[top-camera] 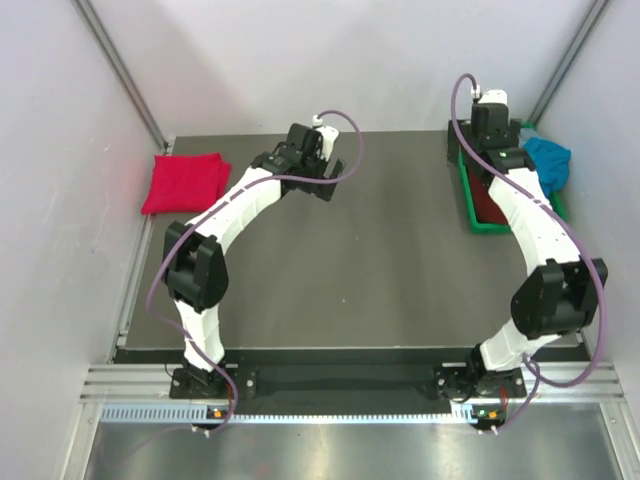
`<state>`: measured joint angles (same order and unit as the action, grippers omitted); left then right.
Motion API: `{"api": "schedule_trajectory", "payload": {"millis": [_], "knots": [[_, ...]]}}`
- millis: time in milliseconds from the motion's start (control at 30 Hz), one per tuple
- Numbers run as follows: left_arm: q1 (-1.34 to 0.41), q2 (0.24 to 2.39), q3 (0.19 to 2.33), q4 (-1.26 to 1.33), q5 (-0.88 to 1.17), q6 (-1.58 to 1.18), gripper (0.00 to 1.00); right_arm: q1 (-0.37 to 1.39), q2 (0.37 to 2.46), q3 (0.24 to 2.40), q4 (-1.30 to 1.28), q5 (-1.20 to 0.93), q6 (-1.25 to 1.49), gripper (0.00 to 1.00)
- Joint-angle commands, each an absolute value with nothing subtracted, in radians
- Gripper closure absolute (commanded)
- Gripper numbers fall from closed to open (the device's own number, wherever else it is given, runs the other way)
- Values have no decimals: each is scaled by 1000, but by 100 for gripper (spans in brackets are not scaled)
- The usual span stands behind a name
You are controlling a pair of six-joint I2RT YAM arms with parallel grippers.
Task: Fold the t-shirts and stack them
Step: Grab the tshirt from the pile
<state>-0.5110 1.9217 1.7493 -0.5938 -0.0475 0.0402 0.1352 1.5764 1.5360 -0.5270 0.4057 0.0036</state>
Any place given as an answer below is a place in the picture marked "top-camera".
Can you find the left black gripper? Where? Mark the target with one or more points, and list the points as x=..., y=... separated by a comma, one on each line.
x=320, y=190

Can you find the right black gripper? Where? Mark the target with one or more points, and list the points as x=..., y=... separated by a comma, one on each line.
x=452, y=144

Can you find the dark maroon t-shirt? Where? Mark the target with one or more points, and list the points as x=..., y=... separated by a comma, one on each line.
x=486, y=210

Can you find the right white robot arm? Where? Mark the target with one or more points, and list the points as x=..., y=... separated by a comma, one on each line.
x=563, y=288

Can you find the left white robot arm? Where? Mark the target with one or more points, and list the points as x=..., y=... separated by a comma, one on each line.
x=197, y=277

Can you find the blue t-shirt in bin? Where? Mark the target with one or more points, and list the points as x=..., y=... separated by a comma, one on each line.
x=552, y=163

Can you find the green plastic bin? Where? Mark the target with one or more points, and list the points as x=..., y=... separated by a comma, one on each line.
x=490, y=229

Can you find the folded bright red t-shirt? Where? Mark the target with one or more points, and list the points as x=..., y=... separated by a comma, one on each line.
x=186, y=184

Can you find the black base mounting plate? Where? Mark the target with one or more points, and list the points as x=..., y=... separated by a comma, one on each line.
x=433, y=381

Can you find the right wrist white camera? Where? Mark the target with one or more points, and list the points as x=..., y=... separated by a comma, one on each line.
x=492, y=96

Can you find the wrist white camera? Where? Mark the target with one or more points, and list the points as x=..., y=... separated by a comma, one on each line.
x=329, y=136
x=492, y=96

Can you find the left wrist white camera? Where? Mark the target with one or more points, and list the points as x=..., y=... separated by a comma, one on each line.
x=329, y=136

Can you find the right aluminium corner post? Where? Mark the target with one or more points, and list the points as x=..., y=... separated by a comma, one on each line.
x=586, y=26

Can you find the aluminium corner post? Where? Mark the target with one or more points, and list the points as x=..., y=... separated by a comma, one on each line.
x=90, y=17
x=586, y=26

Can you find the aluminium front rail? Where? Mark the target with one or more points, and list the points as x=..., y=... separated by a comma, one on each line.
x=147, y=383

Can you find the grey slotted cable duct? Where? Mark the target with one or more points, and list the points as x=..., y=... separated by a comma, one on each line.
x=207, y=415

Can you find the left aluminium corner post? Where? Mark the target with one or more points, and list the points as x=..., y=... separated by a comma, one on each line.
x=90, y=17

